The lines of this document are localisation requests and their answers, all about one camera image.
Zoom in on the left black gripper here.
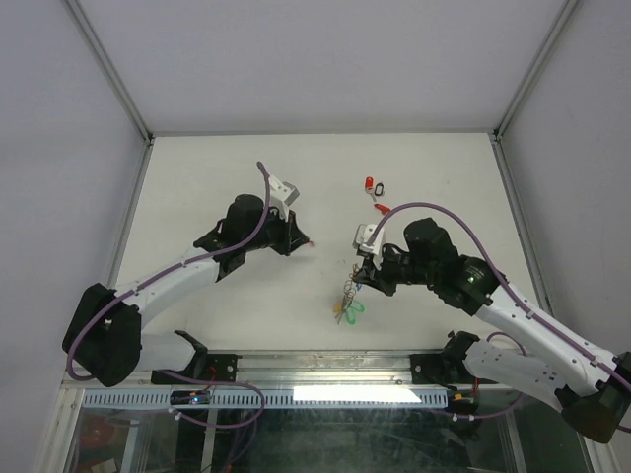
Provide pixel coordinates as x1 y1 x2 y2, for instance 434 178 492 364
243 205 309 257

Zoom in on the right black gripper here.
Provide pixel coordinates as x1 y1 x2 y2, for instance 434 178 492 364
352 243 438 298

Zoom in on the green tag key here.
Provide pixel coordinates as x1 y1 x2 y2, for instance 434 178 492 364
349 302 365 314

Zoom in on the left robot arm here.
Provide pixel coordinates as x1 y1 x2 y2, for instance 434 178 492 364
62 194 310 387

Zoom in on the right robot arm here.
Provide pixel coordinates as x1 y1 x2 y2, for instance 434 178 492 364
353 218 630 443

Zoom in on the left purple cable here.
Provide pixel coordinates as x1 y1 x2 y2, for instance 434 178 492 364
64 161 272 435

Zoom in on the purple cable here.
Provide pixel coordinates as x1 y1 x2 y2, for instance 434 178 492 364
369 201 631 423
64 161 272 435

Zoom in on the red tag with ring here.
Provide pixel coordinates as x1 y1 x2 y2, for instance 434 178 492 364
374 203 391 216

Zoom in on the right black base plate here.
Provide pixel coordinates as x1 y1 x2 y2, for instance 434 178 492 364
409 353 468 388

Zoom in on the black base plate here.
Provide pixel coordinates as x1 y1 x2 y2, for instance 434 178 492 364
409 353 468 388
150 353 240 385

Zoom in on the aluminium mounting rail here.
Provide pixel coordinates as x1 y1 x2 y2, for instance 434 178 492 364
61 347 593 390

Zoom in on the white slotted cable duct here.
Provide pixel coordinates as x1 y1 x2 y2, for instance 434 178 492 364
83 385 449 410

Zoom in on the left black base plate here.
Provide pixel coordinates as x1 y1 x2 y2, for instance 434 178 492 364
150 353 240 385

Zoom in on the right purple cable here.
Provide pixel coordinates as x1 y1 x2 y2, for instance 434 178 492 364
369 201 631 423

